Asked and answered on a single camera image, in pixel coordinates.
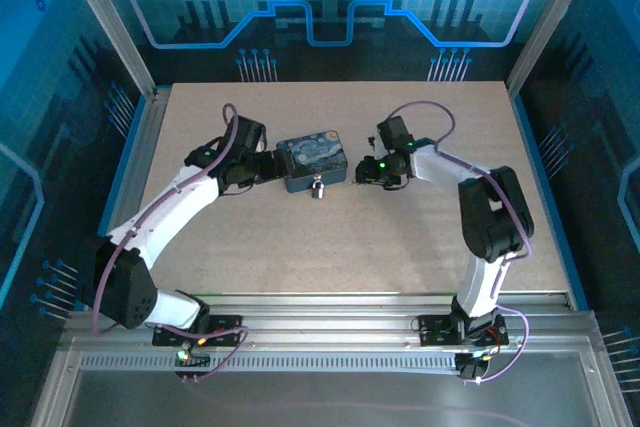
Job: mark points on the starry night print tin box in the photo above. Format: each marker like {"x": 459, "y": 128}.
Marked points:
{"x": 320, "y": 154}

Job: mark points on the metal bowl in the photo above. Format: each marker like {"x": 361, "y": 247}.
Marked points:
{"x": 318, "y": 191}

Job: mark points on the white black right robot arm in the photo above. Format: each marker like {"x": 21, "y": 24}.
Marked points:
{"x": 445, "y": 169}

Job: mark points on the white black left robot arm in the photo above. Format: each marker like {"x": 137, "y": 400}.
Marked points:
{"x": 165, "y": 207}

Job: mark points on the grey metal panel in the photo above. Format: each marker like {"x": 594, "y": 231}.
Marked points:
{"x": 320, "y": 397}

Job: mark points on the aluminium side rail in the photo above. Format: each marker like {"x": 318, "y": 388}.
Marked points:
{"x": 152, "y": 122}

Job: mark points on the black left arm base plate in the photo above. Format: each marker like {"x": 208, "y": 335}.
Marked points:
{"x": 227, "y": 324}

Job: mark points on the aluminium mounting rail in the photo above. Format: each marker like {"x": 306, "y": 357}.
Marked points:
{"x": 325, "y": 319}

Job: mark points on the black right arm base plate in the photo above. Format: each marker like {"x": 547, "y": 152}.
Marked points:
{"x": 435, "y": 329}

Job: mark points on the aluminium left frame post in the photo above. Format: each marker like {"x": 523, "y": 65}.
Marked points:
{"x": 117, "y": 32}

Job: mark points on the aluminium frame post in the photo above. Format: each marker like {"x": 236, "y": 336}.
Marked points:
{"x": 117, "y": 32}
{"x": 548, "y": 22}

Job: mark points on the aluminium right frame post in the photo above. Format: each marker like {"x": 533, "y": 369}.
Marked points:
{"x": 548, "y": 22}

